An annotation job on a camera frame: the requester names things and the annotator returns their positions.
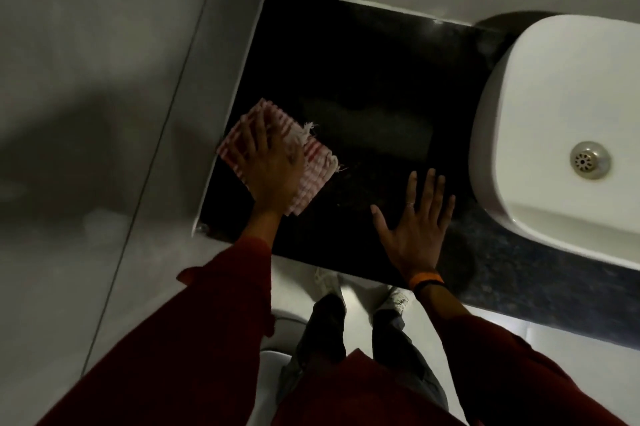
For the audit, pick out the white ceramic sink basin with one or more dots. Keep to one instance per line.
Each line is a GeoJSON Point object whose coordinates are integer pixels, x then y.
{"type": "Point", "coordinates": [535, 106]}

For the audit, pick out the orange and black wristband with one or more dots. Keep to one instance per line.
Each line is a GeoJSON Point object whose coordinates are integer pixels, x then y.
{"type": "Point", "coordinates": [425, 281]}

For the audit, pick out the person's right hand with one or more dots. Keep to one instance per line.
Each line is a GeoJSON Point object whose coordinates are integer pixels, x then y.
{"type": "Point", "coordinates": [416, 246]}

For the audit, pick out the person's left forearm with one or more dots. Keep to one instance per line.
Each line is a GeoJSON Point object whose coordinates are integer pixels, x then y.
{"type": "Point", "coordinates": [200, 330]}

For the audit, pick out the red white checked cloth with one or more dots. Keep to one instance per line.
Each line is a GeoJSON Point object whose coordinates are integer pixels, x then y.
{"type": "Point", "coordinates": [317, 166]}

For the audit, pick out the person's right forearm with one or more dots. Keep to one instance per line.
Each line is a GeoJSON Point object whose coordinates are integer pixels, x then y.
{"type": "Point", "coordinates": [500, 365]}

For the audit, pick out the white toilet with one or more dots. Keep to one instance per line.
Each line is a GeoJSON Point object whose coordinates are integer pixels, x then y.
{"type": "Point", "coordinates": [280, 345]}

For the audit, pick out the person's red top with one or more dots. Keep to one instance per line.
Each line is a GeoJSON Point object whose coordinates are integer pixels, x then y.
{"type": "Point", "coordinates": [360, 395]}

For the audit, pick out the person's leg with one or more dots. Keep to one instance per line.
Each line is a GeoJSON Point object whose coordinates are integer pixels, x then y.
{"type": "Point", "coordinates": [320, 335]}
{"type": "Point", "coordinates": [400, 355]}

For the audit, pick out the person's right thumb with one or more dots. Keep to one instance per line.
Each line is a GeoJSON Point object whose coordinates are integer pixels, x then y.
{"type": "Point", "coordinates": [382, 223]}

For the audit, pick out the person's right little finger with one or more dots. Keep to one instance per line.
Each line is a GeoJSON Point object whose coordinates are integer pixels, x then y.
{"type": "Point", "coordinates": [450, 213]}

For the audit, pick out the person's left hand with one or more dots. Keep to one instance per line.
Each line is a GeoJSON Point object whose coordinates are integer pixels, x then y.
{"type": "Point", "coordinates": [272, 176]}

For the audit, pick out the metal sink drain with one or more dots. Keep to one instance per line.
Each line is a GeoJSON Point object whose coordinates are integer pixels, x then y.
{"type": "Point", "coordinates": [590, 160]}

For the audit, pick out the person's left white shoe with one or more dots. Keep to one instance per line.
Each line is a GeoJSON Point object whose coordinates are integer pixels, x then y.
{"type": "Point", "coordinates": [327, 283]}

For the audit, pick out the person's right middle finger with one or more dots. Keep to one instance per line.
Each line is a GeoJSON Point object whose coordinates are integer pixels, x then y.
{"type": "Point", "coordinates": [429, 196]}

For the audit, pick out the person's right white shoe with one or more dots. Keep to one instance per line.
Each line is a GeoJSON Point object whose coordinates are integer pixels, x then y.
{"type": "Point", "coordinates": [397, 299]}

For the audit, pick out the person's left leg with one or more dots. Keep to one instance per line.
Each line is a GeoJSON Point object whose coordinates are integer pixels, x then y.
{"type": "Point", "coordinates": [320, 335]}

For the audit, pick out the person's right leg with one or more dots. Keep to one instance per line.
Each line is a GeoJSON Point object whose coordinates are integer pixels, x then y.
{"type": "Point", "coordinates": [400, 355]}

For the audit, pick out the person's white shoe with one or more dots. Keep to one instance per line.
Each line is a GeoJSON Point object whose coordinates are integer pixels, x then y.
{"type": "Point", "coordinates": [397, 299]}
{"type": "Point", "coordinates": [327, 283]}

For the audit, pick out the person's left fingers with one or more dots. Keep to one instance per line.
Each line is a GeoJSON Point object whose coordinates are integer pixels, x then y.
{"type": "Point", "coordinates": [261, 138]}

